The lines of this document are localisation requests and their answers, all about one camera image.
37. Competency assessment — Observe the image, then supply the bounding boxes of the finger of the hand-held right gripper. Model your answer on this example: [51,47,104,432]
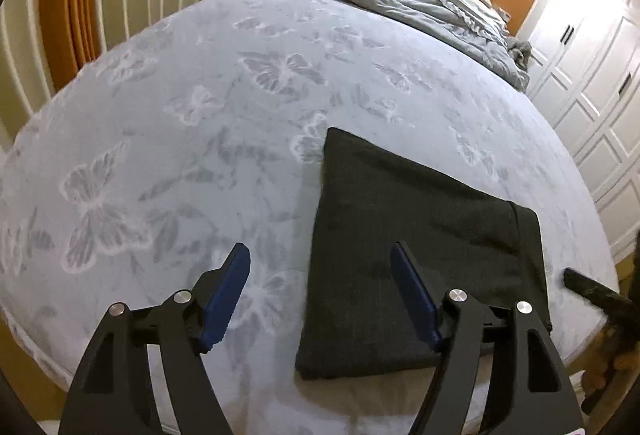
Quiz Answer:
[564,267,634,317]

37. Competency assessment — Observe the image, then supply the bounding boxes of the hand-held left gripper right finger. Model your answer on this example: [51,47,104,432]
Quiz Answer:
[390,241,584,435]

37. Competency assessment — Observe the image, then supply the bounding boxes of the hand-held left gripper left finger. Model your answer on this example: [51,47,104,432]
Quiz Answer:
[57,242,251,435]

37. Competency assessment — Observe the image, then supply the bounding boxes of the dark grey pants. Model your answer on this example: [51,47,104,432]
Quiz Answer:
[295,126,554,381]

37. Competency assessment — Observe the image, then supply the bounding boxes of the person's right hand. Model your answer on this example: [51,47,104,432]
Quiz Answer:
[581,351,637,395]

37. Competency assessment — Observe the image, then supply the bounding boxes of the bed with butterfly print sheet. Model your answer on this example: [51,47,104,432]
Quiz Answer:
[0,0,622,435]

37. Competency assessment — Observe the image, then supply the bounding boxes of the white panelled wardrobe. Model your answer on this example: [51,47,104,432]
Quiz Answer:
[515,0,640,262]

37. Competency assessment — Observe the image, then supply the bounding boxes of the grey crumpled cloth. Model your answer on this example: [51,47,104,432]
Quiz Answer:
[507,38,534,72]

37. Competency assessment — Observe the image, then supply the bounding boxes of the grey ruffled duvet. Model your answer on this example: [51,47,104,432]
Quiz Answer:
[237,0,531,92]

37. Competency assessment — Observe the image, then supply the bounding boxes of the white and orange curtain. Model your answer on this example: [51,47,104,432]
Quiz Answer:
[0,0,237,152]

